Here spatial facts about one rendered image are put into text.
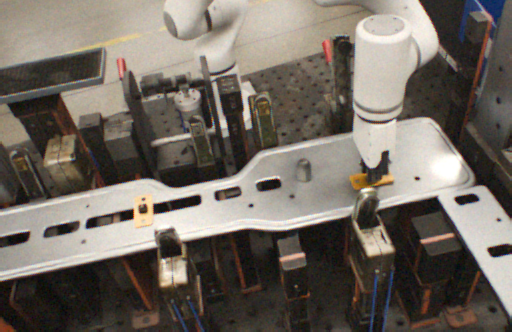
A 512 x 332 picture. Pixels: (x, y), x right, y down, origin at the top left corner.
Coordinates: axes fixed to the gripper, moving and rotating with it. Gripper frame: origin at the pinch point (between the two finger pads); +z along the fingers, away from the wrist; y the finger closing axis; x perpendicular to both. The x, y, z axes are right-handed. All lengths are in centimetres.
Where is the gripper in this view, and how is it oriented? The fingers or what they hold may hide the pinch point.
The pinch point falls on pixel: (372, 169)
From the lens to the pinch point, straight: 96.6
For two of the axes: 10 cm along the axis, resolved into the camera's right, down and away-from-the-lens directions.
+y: 1.8, 6.8, -7.2
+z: 1.2, 7.1, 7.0
